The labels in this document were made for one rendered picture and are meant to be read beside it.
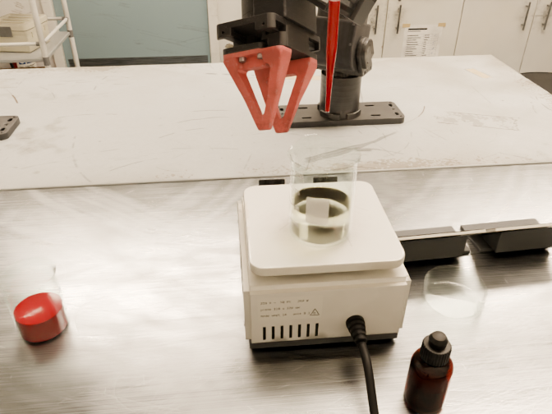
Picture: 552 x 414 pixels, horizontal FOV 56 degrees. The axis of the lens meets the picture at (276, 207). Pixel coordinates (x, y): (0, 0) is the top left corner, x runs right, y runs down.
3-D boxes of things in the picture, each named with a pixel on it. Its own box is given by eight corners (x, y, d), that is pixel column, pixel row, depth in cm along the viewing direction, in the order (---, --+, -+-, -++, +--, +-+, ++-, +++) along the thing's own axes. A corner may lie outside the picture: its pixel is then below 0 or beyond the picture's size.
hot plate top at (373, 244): (242, 193, 48) (242, 185, 47) (369, 186, 49) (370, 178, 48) (250, 278, 38) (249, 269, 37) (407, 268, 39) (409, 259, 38)
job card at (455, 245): (372, 236, 56) (376, 204, 53) (451, 228, 57) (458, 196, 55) (392, 272, 51) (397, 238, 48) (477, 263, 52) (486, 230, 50)
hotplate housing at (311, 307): (236, 217, 59) (234, 154, 54) (350, 211, 60) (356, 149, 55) (246, 377, 40) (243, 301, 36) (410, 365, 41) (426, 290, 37)
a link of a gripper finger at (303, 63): (320, 131, 54) (318, 41, 53) (287, 126, 48) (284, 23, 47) (265, 136, 57) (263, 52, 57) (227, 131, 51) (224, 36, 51)
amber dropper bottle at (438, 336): (447, 418, 37) (467, 352, 33) (405, 415, 37) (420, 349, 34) (439, 384, 40) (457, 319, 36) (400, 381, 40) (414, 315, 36)
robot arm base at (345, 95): (412, 74, 76) (398, 59, 82) (278, 78, 74) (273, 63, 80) (405, 123, 81) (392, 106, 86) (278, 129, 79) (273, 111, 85)
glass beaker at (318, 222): (363, 248, 40) (374, 156, 36) (297, 260, 39) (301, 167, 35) (335, 208, 45) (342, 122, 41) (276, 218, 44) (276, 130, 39)
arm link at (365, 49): (365, 41, 70) (379, 31, 75) (308, 32, 74) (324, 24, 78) (361, 85, 74) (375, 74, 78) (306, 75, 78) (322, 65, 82)
